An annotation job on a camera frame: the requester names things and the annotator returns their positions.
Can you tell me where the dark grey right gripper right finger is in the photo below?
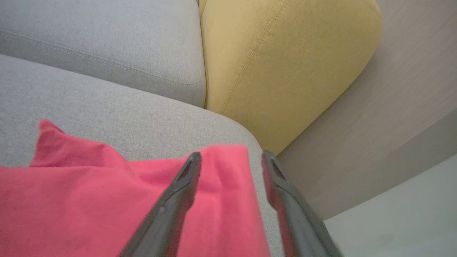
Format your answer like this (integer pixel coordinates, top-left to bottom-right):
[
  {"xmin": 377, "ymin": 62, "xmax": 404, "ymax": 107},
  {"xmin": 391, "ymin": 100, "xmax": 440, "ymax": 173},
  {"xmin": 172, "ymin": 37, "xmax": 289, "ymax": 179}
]
[{"xmin": 262, "ymin": 151, "xmax": 343, "ymax": 257}]

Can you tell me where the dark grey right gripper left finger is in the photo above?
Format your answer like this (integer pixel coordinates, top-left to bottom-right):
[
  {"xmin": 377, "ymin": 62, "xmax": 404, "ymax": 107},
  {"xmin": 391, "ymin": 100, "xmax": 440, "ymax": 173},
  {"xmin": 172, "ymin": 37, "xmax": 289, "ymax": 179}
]
[{"xmin": 118, "ymin": 152, "xmax": 202, "ymax": 257}]

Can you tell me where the red garment with striped trim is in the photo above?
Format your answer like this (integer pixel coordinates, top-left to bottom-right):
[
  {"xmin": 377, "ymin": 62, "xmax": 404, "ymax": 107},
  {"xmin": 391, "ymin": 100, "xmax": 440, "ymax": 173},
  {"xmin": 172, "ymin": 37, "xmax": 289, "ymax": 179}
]
[{"xmin": 0, "ymin": 119, "xmax": 272, "ymax": 257}]

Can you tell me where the grey sofa seat cushion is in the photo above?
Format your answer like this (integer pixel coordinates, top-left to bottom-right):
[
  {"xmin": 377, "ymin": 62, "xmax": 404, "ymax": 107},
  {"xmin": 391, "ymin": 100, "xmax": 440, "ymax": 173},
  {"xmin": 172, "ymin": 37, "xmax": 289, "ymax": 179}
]
[{"xmin": 0, "ymin": 54, "xmax": 286, "ymax": 257}]

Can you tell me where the yellow sofa cushion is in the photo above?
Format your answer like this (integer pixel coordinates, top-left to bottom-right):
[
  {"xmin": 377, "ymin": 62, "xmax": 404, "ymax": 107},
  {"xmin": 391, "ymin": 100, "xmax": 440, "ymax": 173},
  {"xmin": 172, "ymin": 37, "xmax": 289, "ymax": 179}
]
[{"xmin": 198, "ymin": 0, "xmax": 385, "ymax": 156}]

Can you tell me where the grey sofa back cushion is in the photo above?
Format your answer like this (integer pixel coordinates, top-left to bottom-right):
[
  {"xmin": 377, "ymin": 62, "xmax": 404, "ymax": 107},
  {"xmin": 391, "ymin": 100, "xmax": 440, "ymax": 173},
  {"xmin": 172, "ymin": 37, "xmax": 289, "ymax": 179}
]
[{"xmin": 0, "ymin": 0, "xmax": 207, "ymax": 109}]

